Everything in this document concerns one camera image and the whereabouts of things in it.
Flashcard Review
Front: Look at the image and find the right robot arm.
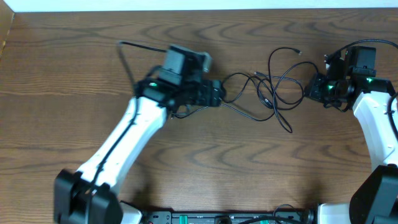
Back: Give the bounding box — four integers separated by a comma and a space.
305, 46, 397, 224

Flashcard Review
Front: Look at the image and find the black USB cable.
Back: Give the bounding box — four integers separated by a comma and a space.
172, 60, 320, 134

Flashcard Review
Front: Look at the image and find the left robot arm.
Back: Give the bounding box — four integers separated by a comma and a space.
53, 45, 225, 223

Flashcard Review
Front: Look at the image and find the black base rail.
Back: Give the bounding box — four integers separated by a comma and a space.
139, 204, 317, 224

